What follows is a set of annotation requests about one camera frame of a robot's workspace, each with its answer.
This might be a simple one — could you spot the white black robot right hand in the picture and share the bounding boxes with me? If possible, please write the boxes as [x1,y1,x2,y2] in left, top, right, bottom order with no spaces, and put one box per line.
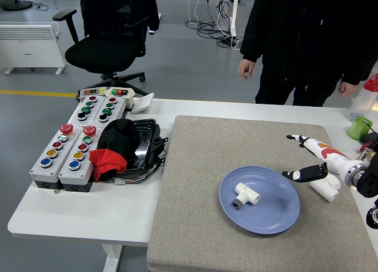
[282,134,353,184]

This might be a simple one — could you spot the person's right hand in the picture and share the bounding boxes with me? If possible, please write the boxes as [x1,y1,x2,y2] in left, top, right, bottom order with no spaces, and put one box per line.
[238,58,256,80]

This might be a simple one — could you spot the person's left hand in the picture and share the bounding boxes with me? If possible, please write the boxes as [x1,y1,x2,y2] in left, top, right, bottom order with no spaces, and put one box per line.
[338,80,357,99]

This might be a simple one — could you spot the large white tee pipe fitting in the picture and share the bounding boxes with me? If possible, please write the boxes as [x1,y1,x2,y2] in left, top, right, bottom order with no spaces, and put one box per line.
[309,177,341,202]

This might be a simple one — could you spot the white tee fitting metal thread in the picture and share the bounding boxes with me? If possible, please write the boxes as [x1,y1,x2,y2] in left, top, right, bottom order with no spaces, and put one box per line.
[232,182,261,211]

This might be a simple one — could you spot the blue round plate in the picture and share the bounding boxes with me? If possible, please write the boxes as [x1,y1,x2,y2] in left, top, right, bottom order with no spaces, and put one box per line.
[219,165,301,236]

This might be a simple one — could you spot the clear bottle red cap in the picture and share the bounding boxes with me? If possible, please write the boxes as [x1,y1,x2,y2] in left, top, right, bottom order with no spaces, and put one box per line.
[346,73,378,122]

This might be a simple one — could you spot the green cup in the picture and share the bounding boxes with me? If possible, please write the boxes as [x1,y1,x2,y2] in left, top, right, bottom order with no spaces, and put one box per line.
[347,116,373,140]

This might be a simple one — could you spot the black power adapter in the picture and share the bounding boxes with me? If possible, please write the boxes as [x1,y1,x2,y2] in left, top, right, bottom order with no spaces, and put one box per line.
[359,132,378,146]

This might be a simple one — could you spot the white upright pole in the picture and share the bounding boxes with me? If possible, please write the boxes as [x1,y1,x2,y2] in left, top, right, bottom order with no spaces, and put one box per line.
[229,0,240,38]

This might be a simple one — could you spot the person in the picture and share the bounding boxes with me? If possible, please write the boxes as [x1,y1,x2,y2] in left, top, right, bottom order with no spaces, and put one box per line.
[239,0,378,107]

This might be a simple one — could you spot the grey-brown mat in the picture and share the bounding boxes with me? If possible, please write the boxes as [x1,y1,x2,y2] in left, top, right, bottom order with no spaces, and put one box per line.
[146,115,378,272]

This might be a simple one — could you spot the black plastic tray device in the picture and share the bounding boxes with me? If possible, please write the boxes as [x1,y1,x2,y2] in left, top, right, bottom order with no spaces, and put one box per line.
[119,118,169,175]

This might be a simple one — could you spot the grey four-button control box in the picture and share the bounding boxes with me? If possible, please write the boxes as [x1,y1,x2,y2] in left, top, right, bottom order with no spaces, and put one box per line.
[89,96,127,128]
[68,95,106,127]

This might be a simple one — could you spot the black cloth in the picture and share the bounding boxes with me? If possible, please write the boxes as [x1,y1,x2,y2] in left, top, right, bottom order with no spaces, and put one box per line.
[96,119,141,166]

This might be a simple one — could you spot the black office chair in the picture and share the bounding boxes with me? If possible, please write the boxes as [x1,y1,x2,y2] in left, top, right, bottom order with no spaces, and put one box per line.
[52,0,160,97]

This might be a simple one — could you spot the red cloth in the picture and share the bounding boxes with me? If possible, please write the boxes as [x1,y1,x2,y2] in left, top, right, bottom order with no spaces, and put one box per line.
[88,149,128,175]

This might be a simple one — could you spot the grey five-button control box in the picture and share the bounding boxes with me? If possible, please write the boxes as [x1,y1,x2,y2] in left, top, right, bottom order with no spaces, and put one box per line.
[28,123,83,190]
[58,124,103,193]

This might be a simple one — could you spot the white panel heater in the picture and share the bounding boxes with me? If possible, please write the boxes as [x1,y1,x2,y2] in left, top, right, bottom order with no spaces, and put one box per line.
[0,22,67,76]

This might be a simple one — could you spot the white table leg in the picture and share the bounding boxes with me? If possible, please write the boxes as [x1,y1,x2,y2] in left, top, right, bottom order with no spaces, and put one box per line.
[102,244,123,272]

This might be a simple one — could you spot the black round stand base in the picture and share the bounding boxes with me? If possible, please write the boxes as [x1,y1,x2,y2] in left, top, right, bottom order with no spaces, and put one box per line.
[2,0,33,12]

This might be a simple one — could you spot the brass valve red handle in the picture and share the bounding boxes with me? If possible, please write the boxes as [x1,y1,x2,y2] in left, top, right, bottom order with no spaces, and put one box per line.
[359,142,378,162]

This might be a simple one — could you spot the black floor cable tangle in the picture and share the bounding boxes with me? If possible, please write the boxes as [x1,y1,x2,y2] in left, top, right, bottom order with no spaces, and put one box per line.
[185,0,245,50]

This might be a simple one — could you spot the white wall switch panel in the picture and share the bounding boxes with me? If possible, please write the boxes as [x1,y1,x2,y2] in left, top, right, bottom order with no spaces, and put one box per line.
[131,92,155,115]

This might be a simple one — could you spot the white red-green switch box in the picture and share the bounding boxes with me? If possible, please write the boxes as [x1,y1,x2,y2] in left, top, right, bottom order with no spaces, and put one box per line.
[105,87,135,110]

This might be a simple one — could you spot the coloured wire bundle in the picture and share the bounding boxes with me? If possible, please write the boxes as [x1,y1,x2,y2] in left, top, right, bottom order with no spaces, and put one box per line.
[107,161,165,186]

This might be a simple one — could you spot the grey switch box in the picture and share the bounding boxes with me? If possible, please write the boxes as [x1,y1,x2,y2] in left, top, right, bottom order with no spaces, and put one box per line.
[78,87,107,101]

